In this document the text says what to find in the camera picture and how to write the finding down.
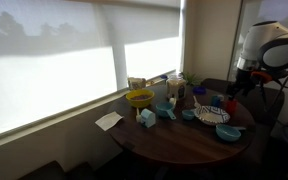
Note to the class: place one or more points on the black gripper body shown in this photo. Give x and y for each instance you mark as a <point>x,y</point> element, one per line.
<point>245,81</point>

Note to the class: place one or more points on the orange block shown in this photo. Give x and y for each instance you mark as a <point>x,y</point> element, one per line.
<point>231,107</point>

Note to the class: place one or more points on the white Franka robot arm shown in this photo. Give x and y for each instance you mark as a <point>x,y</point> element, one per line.
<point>270,36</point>

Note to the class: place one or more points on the green block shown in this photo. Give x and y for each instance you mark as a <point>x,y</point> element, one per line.
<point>214,101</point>

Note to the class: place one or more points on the blue patterned white plate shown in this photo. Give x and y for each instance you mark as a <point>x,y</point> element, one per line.
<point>212,115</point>

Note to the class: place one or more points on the dark blue bowl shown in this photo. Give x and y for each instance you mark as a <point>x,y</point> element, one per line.
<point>199,90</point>

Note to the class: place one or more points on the dark upholstered chair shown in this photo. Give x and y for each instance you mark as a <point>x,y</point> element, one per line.
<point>269,106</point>

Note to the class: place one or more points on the white plastic spoon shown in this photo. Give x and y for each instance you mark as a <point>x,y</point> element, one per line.
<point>196,101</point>

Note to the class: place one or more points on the large teal measuring cup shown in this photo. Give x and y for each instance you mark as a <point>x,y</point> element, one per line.
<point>228,132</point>

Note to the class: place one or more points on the small green plant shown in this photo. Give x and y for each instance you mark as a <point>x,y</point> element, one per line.
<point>190,78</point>

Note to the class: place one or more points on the small teal measuring cup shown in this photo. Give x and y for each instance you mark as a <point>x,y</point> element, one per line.
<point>188,114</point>

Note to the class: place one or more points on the clear jar white contents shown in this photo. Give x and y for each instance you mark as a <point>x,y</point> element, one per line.
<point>176,87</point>

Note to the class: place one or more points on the medium teal measuring cup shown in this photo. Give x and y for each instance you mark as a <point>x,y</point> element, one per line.
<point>165,108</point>

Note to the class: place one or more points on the white roller blind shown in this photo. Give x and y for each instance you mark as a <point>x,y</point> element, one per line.
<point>34,66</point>
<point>150,50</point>
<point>274,10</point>

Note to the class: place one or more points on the light blue cup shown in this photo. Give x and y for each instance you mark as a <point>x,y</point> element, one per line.
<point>148,118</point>

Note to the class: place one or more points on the yellow bowl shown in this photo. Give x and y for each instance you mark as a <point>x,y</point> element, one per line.
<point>139,98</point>

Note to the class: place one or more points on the small white bottle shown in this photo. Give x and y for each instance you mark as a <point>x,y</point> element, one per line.
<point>138,116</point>

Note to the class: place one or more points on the white paper sheet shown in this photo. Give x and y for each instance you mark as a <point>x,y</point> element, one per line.
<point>108,120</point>

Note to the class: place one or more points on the black wrist camera orange mount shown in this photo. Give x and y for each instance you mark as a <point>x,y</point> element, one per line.
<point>262,77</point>

